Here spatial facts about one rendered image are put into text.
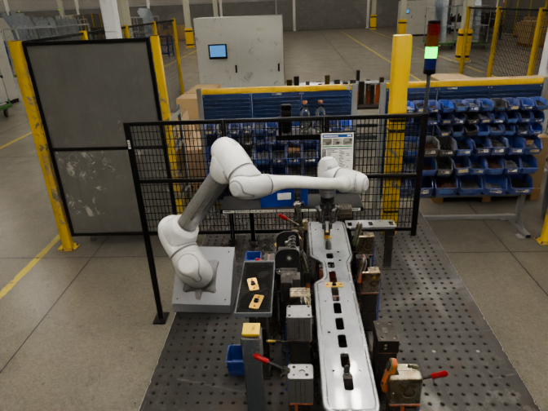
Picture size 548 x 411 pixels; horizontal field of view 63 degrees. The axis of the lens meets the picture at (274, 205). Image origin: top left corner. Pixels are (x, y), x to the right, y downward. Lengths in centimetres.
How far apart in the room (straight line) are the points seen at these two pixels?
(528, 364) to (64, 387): 301
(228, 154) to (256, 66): 687
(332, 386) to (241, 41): 763
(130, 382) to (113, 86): 241
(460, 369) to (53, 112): 377
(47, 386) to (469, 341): 257
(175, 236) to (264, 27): 676
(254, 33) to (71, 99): 496
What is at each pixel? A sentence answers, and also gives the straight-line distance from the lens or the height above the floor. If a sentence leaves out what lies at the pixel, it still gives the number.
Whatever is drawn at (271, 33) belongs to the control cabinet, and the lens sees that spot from 870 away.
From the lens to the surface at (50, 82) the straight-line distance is 445.
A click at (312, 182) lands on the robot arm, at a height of 143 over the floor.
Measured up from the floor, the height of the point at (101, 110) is 140.
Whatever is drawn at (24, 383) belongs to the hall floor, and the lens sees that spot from 354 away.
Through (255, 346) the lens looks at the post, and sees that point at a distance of 164.
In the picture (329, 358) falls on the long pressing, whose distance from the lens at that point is 175.
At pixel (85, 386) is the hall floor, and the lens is 334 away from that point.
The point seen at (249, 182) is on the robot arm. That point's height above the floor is 152.
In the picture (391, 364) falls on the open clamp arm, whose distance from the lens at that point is 161.
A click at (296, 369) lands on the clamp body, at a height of 106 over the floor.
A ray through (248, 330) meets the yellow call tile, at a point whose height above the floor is 116.
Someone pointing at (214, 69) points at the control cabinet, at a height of 110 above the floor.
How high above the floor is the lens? 220
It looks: 24 degrees down
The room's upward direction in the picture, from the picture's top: 3 degrees counter-clockwise
